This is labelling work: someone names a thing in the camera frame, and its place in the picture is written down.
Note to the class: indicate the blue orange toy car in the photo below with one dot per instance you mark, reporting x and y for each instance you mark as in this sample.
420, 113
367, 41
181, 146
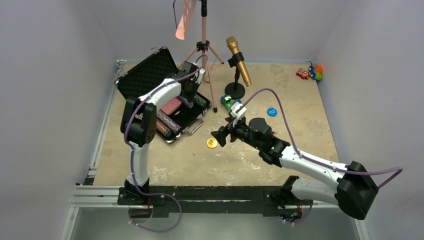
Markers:
315, 71

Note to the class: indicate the pink playing card deck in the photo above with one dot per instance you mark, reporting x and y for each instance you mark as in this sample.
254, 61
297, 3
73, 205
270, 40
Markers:
171, 106

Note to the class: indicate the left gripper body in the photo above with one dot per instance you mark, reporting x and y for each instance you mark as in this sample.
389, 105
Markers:
192, 90

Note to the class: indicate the pink tripod music stand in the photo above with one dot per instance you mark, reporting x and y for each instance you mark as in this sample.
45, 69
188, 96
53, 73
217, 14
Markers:
203, 46

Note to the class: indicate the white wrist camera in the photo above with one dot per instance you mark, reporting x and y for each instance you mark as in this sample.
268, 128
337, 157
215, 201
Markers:
237, 112
200, 75

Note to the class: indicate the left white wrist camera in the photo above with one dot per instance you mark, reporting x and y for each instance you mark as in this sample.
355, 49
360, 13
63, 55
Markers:
200, 75

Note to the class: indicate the green blue toy brick block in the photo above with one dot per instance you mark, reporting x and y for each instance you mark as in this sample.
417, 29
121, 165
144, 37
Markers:
227, 102

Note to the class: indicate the blue small blind button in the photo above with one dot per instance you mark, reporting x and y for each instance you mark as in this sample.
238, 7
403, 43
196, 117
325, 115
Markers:
272, 112

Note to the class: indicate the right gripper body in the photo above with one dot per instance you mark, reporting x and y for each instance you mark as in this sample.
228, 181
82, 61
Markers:
241, 131

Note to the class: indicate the green red chip row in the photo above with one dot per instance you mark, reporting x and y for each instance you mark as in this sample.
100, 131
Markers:
163, 129

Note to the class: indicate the yellow big blind button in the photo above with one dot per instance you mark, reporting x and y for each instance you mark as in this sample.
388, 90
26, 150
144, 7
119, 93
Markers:
212, 143

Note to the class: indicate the grey green chip stack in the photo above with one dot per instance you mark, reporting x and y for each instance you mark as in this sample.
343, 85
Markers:
200, 101

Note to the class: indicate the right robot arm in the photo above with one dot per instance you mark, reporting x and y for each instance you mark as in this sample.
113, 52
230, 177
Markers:
348, 186

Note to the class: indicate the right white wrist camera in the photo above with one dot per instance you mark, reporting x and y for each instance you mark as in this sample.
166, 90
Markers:
237, 112

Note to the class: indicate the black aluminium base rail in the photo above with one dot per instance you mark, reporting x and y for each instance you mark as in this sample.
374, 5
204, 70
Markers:
203, 213

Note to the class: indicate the gold microphone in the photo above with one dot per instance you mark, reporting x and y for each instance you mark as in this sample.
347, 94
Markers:
238, 59

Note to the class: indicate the clear dealer button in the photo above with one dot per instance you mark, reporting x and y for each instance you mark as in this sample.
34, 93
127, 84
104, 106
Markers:
253, 110

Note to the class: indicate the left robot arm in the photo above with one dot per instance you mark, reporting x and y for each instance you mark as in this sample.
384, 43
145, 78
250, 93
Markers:
136, 189

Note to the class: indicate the red toy number car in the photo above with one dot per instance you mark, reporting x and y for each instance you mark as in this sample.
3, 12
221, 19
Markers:
303, 74

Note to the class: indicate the blue orange chip row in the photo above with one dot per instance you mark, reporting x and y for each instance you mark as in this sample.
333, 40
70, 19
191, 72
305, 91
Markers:
165, 119

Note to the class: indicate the black aluminium poker case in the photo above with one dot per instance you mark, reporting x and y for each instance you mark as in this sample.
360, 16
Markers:
147, 87

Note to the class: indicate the black microphone desk stand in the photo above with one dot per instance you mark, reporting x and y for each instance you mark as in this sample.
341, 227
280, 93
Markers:
235, 89

